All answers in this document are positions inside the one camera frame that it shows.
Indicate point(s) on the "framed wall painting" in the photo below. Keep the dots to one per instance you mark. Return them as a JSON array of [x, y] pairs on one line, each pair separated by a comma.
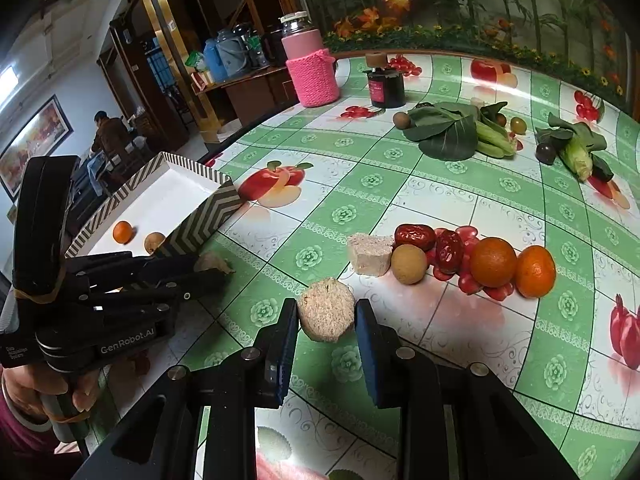
[[47, 128]]

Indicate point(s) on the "wooden sideboard cabinet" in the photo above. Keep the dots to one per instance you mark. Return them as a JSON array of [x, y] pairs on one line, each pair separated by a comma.
[[248, 97]]

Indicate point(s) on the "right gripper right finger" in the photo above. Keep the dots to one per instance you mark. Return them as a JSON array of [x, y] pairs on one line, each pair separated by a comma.
[[382, 367]]

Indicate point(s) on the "dark plum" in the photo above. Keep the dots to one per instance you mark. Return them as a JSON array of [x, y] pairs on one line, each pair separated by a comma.
[[545, 153]]

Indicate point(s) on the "orange mandarin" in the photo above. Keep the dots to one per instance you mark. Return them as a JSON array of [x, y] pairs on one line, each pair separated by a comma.
[[123, 232], [535, 272]]

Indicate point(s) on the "grey kettle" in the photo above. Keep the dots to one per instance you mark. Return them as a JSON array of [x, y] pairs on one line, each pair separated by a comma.
[[233, 53]]

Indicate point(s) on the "blue thermos jug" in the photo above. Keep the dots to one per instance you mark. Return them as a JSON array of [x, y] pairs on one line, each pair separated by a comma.
[[213, 61]]

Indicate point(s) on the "dark jar with cork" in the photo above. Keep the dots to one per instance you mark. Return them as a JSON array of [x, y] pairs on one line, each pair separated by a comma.
[[385, 83]]

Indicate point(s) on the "striped white tray box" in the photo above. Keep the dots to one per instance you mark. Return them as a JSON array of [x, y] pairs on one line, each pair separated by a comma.
[[179, 197]]

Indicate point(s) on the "beige round cake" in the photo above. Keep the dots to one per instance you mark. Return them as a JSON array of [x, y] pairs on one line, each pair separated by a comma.
[[326, 310]]

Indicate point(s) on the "kiwi fruit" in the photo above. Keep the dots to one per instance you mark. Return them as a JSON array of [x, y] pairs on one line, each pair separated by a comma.
[[402, 120]]

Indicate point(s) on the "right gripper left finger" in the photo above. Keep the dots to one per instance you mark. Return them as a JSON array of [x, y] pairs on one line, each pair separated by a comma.
[[276, 343]]

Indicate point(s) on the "seated person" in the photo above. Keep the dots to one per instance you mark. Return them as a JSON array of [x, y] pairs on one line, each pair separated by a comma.
[[112, 137]]

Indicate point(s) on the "brown longan fruit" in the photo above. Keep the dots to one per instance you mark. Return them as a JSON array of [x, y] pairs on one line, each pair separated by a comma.
[[409, 264]]

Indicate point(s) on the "beige cake back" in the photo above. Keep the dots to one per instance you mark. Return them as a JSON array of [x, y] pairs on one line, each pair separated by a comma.
[[370, 254]]

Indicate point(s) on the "left hand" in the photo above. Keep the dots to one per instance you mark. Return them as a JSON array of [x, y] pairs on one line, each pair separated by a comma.
[[26, 385]]

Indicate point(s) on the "pink knit-sleeved bottle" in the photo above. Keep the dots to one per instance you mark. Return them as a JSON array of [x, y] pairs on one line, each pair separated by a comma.
[[309, 62]]

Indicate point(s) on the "large orange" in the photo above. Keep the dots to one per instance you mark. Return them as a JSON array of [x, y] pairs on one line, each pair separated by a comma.
[[493, 262]]

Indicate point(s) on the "green leafy bok choy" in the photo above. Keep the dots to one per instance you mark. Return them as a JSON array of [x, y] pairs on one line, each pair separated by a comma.
[[453, 132]]

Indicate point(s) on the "green grape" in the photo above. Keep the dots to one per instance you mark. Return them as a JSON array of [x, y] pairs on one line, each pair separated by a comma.
[[518, 126]]

